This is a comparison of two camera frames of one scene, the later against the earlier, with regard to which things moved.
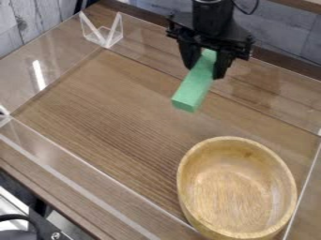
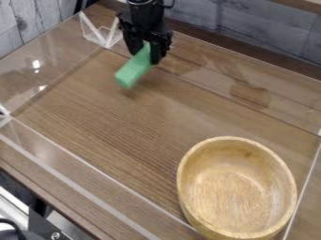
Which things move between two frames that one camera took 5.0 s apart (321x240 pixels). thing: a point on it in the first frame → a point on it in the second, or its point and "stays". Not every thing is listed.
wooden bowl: [236, 188] stays
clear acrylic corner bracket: [103, 36] stays
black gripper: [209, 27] → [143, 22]
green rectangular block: [195, 83] → [135, 67]
